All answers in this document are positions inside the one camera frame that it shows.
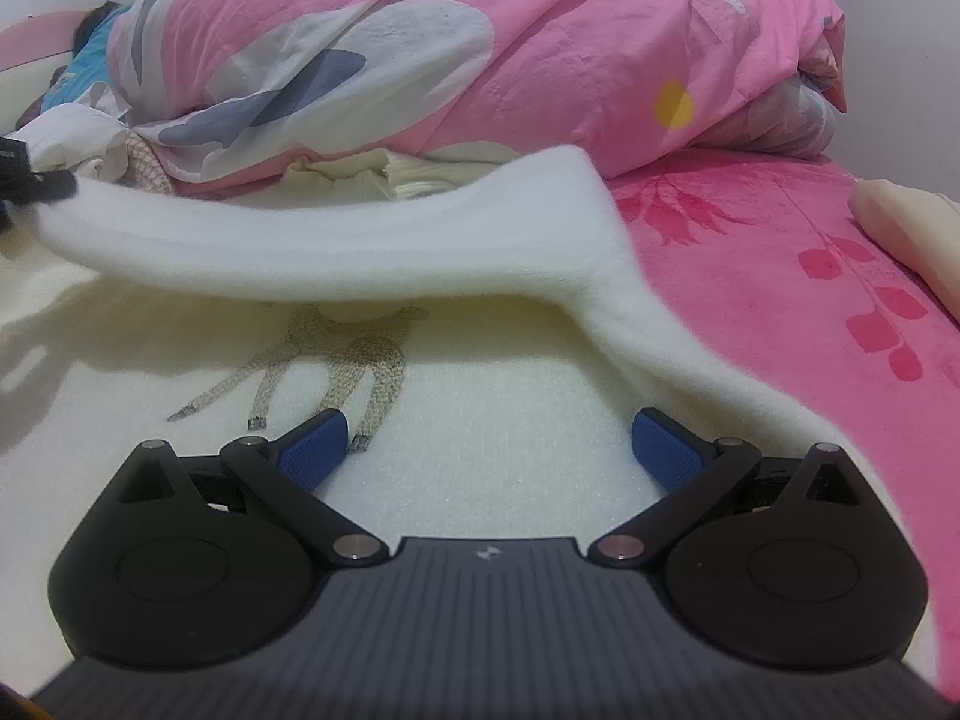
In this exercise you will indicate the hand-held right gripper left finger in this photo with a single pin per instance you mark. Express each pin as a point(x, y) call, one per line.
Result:
point(315, 450)

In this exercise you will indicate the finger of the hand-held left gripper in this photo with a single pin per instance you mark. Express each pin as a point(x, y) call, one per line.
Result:
point(56, 186)

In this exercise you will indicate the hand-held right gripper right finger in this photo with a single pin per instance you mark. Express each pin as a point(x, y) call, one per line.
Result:
point(664, 451)

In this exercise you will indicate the white deer print sweater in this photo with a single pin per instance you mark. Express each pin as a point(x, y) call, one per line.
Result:
point(450, 240)

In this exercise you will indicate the white crumpled cloth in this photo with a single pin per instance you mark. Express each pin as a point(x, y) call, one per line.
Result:
point(67, 139)

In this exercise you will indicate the pink lattice patterned cloth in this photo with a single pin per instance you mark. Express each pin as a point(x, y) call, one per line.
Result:
point(150, 165)

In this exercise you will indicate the pink floral blanket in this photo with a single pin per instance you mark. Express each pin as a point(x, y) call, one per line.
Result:
point(787, 300)

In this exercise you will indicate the large folded beige cloth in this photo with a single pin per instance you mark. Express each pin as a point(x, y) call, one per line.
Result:
point(915, 232)

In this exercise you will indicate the pink patterned quilt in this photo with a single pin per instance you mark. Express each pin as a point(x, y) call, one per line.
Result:
point(487, 37)

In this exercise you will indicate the white pink bed frame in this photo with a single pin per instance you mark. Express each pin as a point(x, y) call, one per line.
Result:
point(30, 52)

